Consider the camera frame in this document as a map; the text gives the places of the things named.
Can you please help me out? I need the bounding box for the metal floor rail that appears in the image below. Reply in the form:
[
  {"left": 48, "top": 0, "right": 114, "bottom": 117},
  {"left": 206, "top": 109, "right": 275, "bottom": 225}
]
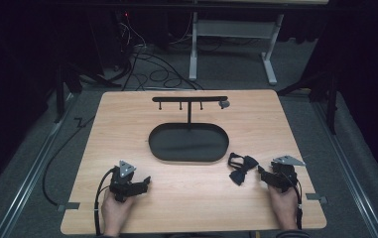
[
  {"left": 0, "top": 93, "right": 75, "bottom": 238},
  {"left": 312, "top": 100, "right": 378, "bottom": 238}
]

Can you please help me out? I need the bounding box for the black metal stand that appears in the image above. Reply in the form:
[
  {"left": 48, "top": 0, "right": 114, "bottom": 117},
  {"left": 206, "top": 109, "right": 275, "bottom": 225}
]
[{"left": 276, "top": 70, "right": 339, "bottom": 136}]

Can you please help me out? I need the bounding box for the white metal table frame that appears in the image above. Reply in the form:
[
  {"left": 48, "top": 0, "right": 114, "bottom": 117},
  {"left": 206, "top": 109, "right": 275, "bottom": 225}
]
[{"left": 188, "top": 12, "right": 286, "bottom": 86}]

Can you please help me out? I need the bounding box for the black hanger stand with tray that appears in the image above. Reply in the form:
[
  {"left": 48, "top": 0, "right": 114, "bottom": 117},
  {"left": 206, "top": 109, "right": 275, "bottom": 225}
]
[{"left": 148, "top": 95, "right": 230, "bottom": 164}]

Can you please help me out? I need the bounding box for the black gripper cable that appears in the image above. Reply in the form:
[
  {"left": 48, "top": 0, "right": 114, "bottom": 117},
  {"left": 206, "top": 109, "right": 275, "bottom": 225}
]
[
  {"left": 92, "top": 167, "right": 117, "bottom": 237},
  {"left": 285, "top": 173, "right": 305, "bottom": 231}
]

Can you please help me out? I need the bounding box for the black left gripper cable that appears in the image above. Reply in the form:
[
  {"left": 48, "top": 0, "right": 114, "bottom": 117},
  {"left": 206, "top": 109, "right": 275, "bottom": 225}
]
[{"left": 92, "top": 167, "right": 117, "bottom": 237}]

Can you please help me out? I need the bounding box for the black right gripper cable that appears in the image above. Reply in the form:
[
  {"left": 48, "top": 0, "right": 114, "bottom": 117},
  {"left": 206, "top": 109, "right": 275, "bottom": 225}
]
[{"left": 285, "top": 173, "right": 305, "bottom": 231}]

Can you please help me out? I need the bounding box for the black bow tie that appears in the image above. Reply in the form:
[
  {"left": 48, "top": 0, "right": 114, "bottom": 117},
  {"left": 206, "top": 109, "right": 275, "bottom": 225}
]
[{"left": 227, "top": 152, "right": 260, "bottom": 186}]

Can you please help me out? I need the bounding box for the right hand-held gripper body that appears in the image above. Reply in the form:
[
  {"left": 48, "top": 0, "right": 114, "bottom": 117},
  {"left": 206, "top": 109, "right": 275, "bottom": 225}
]
[{"left": 266, "top": 155, "right": 307, "bottom": 193}]

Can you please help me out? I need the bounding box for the person's right hand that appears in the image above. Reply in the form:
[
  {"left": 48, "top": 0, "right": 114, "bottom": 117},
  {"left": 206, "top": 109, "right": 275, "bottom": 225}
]
[{"left": 268, "top": 184, "right": 299, "bottom": 231}]

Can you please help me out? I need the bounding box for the person's left hand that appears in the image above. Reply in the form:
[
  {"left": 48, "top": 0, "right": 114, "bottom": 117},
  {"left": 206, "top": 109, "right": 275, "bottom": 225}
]
[{"left": 100, "top": 189, "right": 135, "bottom": 238}]

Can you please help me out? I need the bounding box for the bundle of black floor cables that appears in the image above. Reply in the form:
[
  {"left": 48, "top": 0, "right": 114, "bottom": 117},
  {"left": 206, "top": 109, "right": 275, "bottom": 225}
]
[{"left": 116, "top": 13, "right": 205, "bottom": 92}]

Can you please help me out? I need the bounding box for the black cable on floor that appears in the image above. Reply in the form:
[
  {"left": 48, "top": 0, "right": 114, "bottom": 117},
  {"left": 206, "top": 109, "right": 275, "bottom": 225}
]
[{"left": 42, "top": 114, "right": 95, "bottom": 207}]

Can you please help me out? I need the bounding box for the grey table edge bracket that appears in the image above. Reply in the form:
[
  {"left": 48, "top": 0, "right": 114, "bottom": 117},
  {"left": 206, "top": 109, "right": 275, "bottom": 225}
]
[
  {"left": 57, "top": 201, "right": 81, "bottom": 213},
  {"left": 305, "top": 192, "right": 328, "bottom": 205}
]

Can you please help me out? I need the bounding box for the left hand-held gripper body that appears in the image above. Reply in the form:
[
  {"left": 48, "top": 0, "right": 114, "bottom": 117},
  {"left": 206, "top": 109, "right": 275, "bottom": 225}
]
[{"left": 109, "top": 160, "right": 145, "bottom": 203}]

